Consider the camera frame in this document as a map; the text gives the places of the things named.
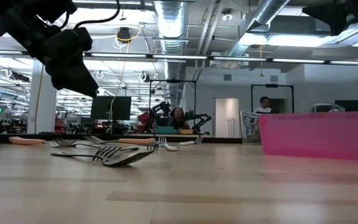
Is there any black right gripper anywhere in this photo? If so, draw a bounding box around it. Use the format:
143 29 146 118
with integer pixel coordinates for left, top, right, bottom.
301 0 358 37

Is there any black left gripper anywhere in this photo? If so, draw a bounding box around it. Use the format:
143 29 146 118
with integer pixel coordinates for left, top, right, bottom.
26 27 100 98

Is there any orange handled silver fork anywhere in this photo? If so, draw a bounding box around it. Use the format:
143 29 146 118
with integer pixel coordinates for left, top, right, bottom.
8 136 78 148
82 135 157 145

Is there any black metal fork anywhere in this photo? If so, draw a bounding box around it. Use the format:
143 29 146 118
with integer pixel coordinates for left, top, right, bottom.
91 146 121 162
78 142 140 151
50 150 155 167
145 141 161 152

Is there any white handled silver fork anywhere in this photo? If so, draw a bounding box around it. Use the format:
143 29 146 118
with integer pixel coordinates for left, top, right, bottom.
178 136 203 146
158 136 179 152

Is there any white pillar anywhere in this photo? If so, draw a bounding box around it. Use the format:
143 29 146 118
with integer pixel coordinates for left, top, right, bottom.
26 60 58 134

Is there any black monitor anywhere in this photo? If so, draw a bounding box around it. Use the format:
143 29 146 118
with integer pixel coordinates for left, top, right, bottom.
90 95 132 121

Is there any dark wide monitor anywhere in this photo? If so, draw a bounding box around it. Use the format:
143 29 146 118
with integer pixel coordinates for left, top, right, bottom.
334 100 358 112

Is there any long LED light bar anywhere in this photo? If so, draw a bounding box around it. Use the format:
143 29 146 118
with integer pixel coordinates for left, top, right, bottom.
0 49 358 67

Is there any person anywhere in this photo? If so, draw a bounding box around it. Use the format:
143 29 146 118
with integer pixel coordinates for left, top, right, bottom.
169 107 191 130
253 96 273 113

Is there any pink plastic bin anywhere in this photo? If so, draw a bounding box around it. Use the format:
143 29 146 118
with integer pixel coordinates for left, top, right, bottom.
258 111 358 162

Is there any clear plastic bin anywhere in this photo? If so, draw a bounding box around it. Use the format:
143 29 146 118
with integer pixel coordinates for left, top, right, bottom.
239 102 347 144

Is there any white door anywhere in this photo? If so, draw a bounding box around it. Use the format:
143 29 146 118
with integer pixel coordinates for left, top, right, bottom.
215 98 240 138

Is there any smooth silver air duct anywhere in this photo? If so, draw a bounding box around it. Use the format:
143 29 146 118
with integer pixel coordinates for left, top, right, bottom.
228 0 291 63

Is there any black ceiling camera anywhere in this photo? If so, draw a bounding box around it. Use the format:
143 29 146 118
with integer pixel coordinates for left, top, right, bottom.
116 27 132 43

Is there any black rectangular frame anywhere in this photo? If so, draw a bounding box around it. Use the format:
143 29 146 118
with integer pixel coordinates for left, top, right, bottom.
250 83 295 114
149 79 198 135

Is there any ribbed silver air duct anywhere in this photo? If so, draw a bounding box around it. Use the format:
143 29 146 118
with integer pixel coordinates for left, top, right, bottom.
153 0 188 106

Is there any black table frame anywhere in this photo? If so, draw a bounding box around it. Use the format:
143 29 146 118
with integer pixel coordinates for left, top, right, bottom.
0 133 243 144

